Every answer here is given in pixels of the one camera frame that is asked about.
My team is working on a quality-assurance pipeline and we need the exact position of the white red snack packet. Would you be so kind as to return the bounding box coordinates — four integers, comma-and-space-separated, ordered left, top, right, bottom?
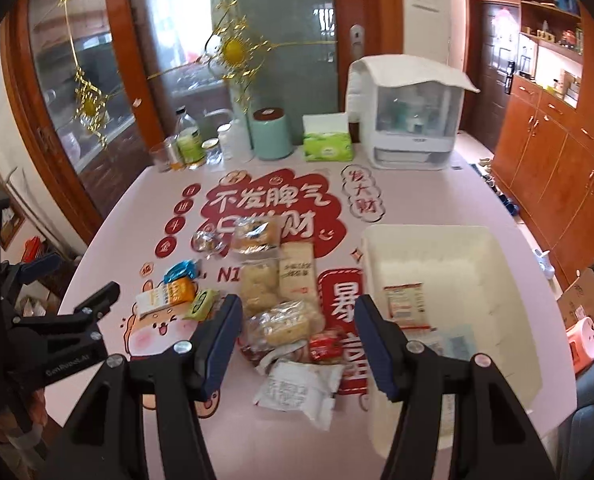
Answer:
383, 282, 430, 332

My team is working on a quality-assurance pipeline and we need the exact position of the blue orange snack packet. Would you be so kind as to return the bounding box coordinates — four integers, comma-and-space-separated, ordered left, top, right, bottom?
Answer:
163, 259, 199, 286

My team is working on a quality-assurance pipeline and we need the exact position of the green tissue box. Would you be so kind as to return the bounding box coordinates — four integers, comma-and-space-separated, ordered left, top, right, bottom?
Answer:
302, 112, 354, 162

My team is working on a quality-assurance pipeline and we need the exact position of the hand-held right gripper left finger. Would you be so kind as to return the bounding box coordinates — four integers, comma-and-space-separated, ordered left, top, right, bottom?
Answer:
40, 294, 244, 480

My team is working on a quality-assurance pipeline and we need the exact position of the white printed snack packet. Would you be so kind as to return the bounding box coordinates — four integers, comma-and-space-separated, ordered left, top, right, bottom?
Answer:
253, 360, 345, 431

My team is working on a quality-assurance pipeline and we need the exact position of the pink stool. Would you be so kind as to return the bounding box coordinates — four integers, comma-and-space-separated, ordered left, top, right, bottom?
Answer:
564, 316, 594, 373

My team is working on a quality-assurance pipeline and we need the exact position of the translucent plastic bottle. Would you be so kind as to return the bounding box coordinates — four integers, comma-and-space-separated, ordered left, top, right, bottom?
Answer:
229, 117, 254, 158

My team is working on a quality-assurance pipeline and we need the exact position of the pale blue snack packet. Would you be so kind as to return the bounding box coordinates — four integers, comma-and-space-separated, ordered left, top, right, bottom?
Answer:
417, 325, 478, 361

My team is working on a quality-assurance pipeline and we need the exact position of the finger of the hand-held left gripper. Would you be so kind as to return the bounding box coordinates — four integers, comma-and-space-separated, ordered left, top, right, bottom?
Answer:
10, 281, 121, 356
0, 252, 63, 292

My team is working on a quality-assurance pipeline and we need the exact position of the clear bread packet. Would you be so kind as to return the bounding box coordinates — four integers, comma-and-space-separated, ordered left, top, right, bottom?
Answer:
247, 300, 325, 348
231, 217, 282, 256

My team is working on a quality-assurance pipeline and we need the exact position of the mint green canister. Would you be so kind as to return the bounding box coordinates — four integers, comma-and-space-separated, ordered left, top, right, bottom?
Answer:
247, 106, 294, 161

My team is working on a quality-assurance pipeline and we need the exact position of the red date snack packet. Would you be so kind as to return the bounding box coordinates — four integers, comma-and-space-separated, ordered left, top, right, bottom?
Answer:
307, 329, 345, 365

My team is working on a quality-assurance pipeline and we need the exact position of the clear glass cup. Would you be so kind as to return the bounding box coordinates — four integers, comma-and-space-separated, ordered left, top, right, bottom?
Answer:
151, 142, 183, 173

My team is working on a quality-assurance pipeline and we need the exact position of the grey door lock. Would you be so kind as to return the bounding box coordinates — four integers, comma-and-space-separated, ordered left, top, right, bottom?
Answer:
349, 24, 367, 58

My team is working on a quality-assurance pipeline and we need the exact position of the white plastic bin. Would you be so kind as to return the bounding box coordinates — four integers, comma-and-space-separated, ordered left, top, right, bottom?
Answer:
361, 224, 542, 453

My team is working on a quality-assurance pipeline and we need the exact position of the clear small snack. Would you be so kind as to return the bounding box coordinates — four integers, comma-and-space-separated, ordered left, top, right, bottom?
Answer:
191, 225, 233, 260

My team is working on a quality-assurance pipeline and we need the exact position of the white cloth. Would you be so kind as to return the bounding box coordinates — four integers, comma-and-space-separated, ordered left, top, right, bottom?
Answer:
364, 55, 482, 93

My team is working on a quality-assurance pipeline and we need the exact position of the small white toy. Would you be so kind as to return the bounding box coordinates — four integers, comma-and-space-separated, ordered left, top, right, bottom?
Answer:
534, 249, 558, 278

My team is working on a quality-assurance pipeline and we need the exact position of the dark red snowflake packet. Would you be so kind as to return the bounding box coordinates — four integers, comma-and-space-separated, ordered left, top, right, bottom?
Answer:
239, 340, 278, 371

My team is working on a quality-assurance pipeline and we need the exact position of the clear bottle with green label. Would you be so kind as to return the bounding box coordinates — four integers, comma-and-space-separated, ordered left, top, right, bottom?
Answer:
176, 106, 203, 170

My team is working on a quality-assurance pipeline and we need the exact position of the cardboard box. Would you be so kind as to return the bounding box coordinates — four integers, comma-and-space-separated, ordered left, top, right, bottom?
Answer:
557, 267, 594, 331

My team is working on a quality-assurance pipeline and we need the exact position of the large gold sun ornament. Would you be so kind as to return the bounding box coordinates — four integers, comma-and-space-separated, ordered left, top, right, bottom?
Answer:
197, 0, 278, 116

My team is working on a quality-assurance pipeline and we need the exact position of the row of shoes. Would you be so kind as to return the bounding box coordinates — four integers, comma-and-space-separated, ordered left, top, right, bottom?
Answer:
469, 160, 522, 217

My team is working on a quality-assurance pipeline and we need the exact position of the dark wooden door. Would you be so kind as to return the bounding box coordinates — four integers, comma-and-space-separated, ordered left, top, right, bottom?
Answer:
469, 0, 520, 151

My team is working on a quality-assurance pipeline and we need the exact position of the beige cracker packet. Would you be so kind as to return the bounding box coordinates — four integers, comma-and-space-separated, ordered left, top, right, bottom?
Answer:
278, 242, 318, 301

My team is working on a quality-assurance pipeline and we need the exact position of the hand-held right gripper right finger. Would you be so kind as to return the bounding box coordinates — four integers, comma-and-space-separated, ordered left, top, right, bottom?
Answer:
353, 294, 560, 480

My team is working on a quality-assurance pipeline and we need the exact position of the white countertop dish cabinet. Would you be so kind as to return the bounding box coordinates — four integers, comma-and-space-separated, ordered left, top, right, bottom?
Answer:
347, 55, 465, 171

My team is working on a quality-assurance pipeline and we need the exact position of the white orange snack packet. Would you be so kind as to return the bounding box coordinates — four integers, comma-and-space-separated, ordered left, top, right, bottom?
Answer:
134, 280, 198, 318

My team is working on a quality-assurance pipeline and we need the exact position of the pale round cake packet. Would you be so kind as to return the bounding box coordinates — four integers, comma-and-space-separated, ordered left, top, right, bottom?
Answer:
239, 259, 283, 313

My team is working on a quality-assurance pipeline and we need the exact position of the wooden glass display cabinet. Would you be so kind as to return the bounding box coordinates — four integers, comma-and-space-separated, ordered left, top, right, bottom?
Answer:
2, 0, 153, 241

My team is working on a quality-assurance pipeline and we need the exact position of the small gold ornament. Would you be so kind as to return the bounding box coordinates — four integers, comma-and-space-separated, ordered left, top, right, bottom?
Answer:
74, 65, 110, 148

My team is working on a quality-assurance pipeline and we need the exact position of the wooden shelf cabinet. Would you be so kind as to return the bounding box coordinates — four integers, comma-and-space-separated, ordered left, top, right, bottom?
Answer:
492, 0, 594, 281

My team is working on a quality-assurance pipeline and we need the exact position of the yellow green snack packet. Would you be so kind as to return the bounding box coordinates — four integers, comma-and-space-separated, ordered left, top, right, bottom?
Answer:
186, 289, 218, 321

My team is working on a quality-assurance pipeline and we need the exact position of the pink printed table cover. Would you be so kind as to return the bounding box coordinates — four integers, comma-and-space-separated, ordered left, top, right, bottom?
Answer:
57, 140, 578, 480

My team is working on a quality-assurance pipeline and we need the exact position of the small white bottle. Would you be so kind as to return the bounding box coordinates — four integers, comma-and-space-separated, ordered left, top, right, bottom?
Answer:
218, 124, 238, 161

